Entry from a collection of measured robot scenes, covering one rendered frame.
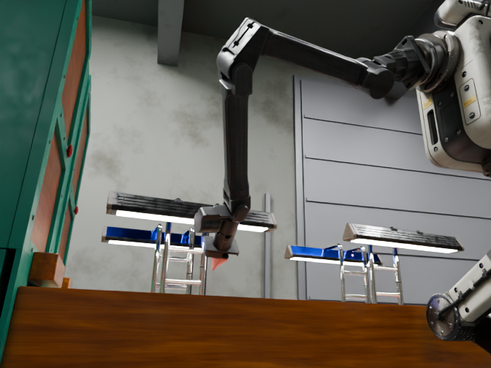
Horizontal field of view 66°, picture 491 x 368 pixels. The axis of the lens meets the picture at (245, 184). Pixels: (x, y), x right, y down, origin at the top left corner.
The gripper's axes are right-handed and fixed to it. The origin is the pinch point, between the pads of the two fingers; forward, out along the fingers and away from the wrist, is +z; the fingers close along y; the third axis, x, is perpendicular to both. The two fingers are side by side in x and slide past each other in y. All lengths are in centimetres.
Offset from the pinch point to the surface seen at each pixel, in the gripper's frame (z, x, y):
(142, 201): -2.0, -27.9, 22.4
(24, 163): -25, -2, 53
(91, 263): 152, -161, 39
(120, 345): 3.0, 25.8, 25.3
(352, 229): -2, -28, -64
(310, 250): 40, -65, -77
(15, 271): -10, 17, 49
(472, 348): 3, 25, -86
